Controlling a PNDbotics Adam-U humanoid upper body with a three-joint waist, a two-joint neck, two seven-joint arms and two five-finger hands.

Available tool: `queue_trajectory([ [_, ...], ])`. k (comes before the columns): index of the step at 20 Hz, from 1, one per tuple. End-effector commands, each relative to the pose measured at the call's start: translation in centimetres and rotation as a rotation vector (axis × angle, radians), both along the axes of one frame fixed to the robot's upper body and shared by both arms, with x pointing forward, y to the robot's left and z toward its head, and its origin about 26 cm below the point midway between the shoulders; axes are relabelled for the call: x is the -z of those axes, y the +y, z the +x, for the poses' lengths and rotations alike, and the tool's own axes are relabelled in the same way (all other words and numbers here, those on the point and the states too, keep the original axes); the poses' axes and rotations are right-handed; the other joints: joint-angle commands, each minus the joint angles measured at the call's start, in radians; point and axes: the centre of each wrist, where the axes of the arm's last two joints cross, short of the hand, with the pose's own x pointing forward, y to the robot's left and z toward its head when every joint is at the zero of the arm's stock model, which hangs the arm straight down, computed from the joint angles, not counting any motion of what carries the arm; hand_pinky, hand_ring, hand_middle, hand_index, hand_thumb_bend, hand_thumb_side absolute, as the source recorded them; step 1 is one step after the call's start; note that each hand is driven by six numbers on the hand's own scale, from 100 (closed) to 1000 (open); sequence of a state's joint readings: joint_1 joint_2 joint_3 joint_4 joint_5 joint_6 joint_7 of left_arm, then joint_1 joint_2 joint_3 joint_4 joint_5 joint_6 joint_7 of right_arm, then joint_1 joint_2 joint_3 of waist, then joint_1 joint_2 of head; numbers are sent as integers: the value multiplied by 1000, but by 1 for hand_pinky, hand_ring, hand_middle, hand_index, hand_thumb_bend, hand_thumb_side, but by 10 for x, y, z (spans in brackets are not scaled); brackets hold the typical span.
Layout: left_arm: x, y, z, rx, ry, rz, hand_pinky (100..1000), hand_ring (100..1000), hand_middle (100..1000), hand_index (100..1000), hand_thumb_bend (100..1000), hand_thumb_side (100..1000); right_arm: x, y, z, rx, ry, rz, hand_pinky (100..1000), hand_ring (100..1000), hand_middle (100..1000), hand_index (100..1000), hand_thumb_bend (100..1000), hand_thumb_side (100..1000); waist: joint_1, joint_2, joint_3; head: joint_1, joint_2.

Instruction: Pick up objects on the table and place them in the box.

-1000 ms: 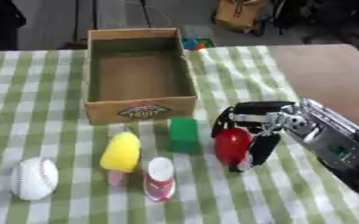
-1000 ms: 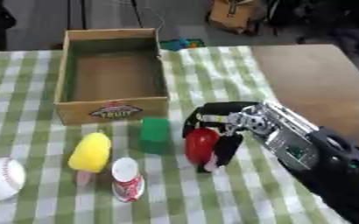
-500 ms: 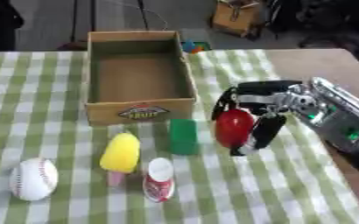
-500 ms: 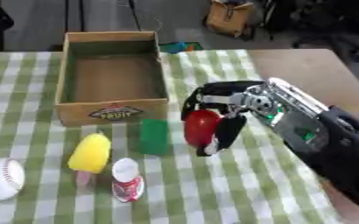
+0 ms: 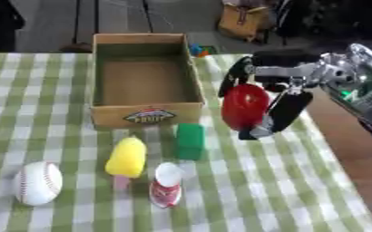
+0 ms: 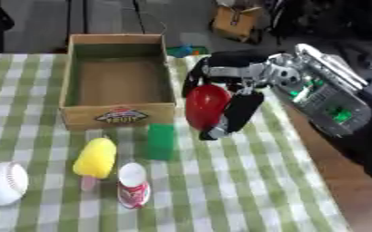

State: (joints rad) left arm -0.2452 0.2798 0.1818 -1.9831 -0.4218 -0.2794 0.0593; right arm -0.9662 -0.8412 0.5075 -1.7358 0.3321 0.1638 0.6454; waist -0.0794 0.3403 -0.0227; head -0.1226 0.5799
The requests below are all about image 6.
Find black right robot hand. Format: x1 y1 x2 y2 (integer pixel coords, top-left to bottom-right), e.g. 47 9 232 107
181 49 277 141

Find red toy pepper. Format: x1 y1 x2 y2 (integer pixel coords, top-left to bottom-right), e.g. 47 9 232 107
184 83 234 132

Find tan cardboard box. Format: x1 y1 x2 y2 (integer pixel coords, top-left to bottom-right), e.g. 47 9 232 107
57 33 179 131

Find teal and orange toy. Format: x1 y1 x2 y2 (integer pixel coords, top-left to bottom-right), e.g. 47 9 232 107
165 43 211 59

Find tan bag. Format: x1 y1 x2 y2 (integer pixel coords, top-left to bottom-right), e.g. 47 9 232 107
210 4 266 44

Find green rectangular block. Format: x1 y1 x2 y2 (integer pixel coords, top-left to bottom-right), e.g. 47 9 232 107
144 122 177 161

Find black bag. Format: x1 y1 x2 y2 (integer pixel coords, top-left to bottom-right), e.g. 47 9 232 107
265 0 372 46

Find black tripod legs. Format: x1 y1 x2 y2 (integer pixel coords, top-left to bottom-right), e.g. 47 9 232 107
62 0 150 46

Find red and white can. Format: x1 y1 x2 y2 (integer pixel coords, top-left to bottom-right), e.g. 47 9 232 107
116 162 153 210

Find yellow toy ice pop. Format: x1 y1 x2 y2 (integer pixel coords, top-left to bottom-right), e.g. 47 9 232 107
72 137 120 192

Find white baseball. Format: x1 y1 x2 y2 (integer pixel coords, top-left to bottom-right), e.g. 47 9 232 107
0 161 31 208

